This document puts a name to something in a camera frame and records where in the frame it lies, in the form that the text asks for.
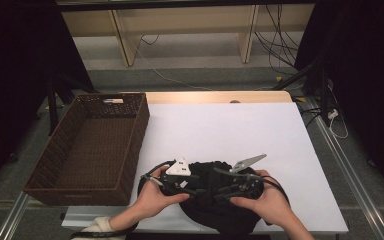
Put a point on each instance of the person's right hand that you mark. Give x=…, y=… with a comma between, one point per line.
x=270, y=203

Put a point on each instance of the black curtain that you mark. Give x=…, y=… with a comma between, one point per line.
x=13, y=66
x=373, y=66

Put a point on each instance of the metal floor rail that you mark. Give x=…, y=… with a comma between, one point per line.
x=356, y=186
x=13, y=216

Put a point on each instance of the black metal stand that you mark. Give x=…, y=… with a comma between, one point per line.
x=51, y=106

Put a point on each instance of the brown woven basket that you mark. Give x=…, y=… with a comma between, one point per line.
x=90, y=153

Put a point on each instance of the white table mat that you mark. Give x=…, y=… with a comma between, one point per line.
x=213, y=133

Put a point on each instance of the white power adapter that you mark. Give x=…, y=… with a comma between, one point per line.
x=332, y=114

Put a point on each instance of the round brown table cap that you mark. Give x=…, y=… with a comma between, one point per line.
x=235, y=101

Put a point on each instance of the yellow tape piece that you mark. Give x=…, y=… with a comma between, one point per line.
x=278, y=79
x=301, y=99

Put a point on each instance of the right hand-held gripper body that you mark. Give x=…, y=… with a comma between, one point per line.
x=245, y=164

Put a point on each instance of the black pants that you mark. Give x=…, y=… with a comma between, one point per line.
x=213, y=216

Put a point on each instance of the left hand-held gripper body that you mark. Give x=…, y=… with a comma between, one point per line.
x=179, y=168

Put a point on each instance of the black tripod stand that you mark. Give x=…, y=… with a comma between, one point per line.
x=323, y=86

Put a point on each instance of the person's left hand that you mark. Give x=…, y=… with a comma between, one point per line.
x=151, y=200

